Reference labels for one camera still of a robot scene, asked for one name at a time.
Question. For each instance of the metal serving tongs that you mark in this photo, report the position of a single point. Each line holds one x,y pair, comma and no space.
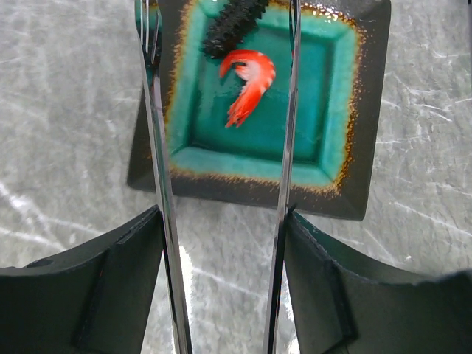
149,30

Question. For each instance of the square black teal plate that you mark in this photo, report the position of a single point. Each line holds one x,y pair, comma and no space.
341,76

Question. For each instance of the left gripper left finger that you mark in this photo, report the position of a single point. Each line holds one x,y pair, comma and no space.
93,298

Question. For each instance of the red shrimp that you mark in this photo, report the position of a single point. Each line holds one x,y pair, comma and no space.
258,72

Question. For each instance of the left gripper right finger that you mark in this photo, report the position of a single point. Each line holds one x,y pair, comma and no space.
346,302

